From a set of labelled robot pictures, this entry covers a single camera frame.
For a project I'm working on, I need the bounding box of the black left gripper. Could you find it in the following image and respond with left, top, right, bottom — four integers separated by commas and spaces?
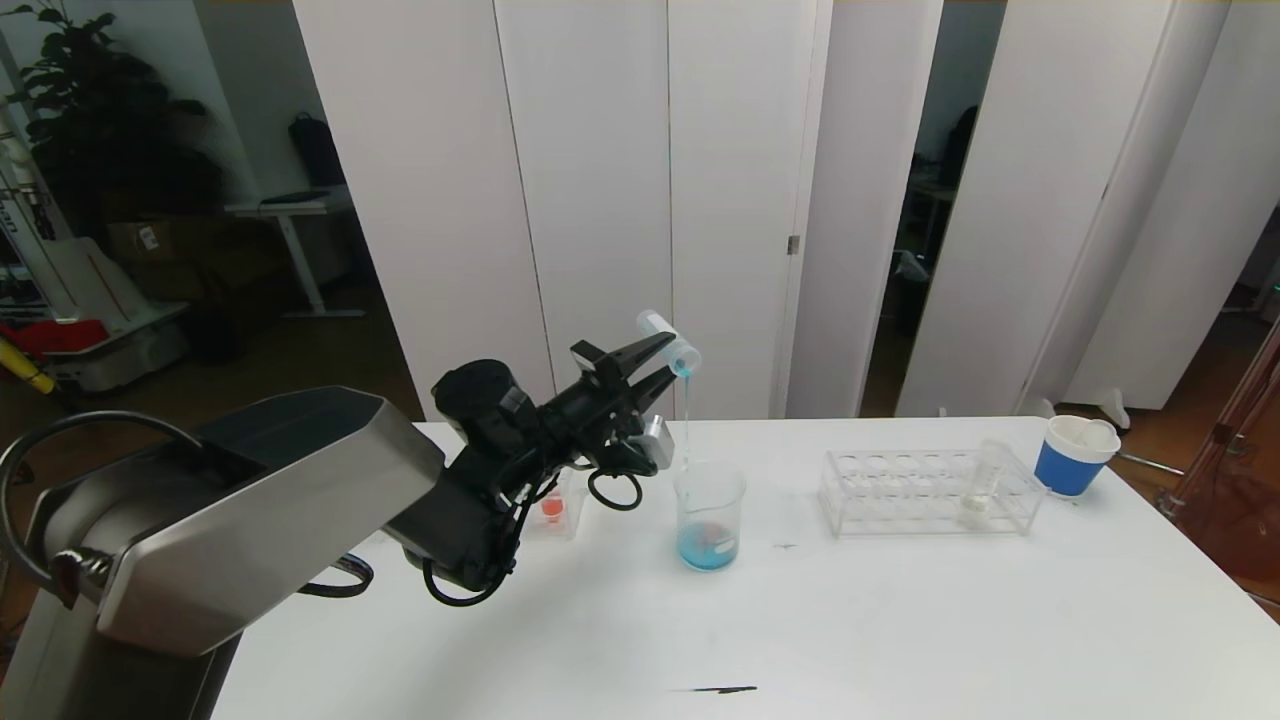
538, 331, 678, 447

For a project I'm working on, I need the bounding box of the blue pigment test tube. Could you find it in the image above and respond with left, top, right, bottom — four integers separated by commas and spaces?
636, 309, 702, 378

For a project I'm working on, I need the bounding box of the clear plastic test tube rack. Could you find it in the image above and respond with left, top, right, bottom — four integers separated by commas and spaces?
818, 448, 1046, 537
520, 470, 591, 541

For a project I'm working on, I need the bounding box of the clear plastic beaker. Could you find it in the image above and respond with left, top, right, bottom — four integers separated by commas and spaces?
673, 460, 748, 573

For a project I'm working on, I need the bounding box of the white pigment test tube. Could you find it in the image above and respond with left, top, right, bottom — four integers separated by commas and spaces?
960, 440, 1011, 529

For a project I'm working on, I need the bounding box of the white folding partition screen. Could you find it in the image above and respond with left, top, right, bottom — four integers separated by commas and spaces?
293, 0, 943, 423
895, 0, 1280, 419

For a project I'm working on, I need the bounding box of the black office chair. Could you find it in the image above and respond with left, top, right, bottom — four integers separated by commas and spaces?
945, 105, 981, 191

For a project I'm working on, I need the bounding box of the white standing desk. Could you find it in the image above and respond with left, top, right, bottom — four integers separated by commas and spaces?
225, 190, 366, 321

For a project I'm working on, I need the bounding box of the black backpack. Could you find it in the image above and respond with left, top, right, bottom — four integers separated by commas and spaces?
290, 113, 346, 191

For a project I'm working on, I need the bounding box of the white blue paper cup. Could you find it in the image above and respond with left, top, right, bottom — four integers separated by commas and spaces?
1032, 416, 1121, 499

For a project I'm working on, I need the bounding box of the brown cardboard box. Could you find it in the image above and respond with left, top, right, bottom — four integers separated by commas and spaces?
108, 218, 236, 296

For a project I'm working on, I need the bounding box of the white mobile machine base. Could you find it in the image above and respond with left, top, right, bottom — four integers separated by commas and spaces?
0, 95, 191, 393

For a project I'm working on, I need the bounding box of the red plastic item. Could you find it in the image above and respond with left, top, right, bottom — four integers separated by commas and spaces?
0, 318, 109, 356

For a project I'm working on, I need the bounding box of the dark green potted plant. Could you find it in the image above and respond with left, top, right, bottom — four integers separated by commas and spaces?
5, 0, 226, 241

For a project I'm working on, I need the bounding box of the yellow black tool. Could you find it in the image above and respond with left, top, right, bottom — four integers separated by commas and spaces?
0, 335, 56, 396

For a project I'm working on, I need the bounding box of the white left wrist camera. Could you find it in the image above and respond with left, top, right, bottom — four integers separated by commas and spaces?
638, 413, 675, 473

